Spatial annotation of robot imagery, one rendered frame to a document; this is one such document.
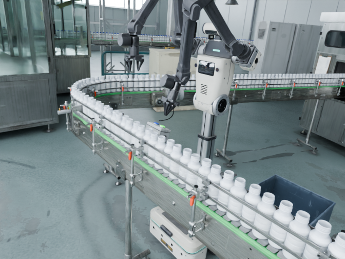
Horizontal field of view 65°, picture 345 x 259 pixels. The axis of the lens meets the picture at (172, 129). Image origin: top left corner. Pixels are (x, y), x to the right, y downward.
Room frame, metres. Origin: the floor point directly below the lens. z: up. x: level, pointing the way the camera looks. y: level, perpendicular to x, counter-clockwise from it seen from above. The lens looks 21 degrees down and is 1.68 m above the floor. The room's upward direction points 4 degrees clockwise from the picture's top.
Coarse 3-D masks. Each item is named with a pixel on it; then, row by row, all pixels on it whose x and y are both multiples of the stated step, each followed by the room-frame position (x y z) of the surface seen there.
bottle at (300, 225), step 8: (296, 216) 0.69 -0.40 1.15; (304, 216) 0.70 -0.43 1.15; (296, 224) 0.68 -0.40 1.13; (304, 224) 0.67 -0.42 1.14; (288, 232) 0.69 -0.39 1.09; (296, 232) 0.67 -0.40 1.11; (304, 232) 0.66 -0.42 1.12; (288, 240) 0.68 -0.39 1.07; (296, 240) 0.66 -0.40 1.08; (296, 248) 0.66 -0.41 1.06; (288, 256) 0.67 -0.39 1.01
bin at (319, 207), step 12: (264, 180) 1.24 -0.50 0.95; (276, 180) 1.30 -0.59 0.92; (288, 180) 1.26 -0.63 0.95; (264, 192) 1.25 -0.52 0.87; (276, 192) 1.29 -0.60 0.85; (288, 192) 1.24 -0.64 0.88; (300, 192) 1.20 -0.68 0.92; (312, 192) 1.16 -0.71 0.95; (276, 204) 1.28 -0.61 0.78; (300, 204) 1.19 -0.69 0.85; (312, 204) 1.15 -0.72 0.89; (324, 204) 1.11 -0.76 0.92; (312, 216) 1.14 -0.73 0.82; (324, 216) 1.02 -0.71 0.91
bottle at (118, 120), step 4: (116, 116) 1.53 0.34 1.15; (120, 116) 1.51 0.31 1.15; (116, 120) 1.51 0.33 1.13; (120, 120) 1.50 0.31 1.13; (120, 124) 1.50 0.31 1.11; (116, 128) 1.50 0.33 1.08; (120, 128) 1.50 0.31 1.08; (116, 132) 1.50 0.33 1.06; (120, 132) 1.50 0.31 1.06; (120, 136) 1.50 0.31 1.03; (120, 140) 1.50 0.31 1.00
